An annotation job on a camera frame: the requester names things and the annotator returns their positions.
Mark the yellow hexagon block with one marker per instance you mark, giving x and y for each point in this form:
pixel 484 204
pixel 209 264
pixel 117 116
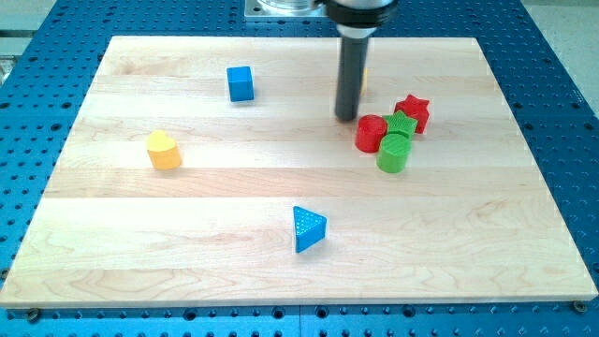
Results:
pixel 364 81

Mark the black robot arm end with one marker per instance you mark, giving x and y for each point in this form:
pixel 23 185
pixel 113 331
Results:
pixel 360 18

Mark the blue cube block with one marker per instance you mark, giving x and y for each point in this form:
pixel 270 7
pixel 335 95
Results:
pixel 240 83

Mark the blue triangle block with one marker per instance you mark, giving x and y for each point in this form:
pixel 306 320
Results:
pixel 310 228

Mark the red cylinder block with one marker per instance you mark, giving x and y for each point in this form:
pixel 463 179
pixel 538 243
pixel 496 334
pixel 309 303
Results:
pixel 371 129

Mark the green cylinder block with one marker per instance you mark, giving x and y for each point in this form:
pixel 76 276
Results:
pixel 393 153

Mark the wooden board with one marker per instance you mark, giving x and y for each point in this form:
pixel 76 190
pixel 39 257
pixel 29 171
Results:
pixel 470 219

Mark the green star block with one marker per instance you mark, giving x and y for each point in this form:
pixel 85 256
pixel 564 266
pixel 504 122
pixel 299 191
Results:
pixel 401 124

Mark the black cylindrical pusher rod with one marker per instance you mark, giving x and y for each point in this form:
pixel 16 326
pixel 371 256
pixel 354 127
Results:
pixel 352 61

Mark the red star block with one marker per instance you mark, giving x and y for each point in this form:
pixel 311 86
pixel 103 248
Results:
pixel 416 108

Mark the yellow heart block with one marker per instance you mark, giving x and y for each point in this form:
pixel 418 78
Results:
pixel 163 150

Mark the blue perforated table plate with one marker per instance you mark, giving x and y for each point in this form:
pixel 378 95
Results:
pixel 42 95

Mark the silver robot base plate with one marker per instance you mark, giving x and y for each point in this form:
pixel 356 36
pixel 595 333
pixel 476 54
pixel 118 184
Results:
pixel 269 9

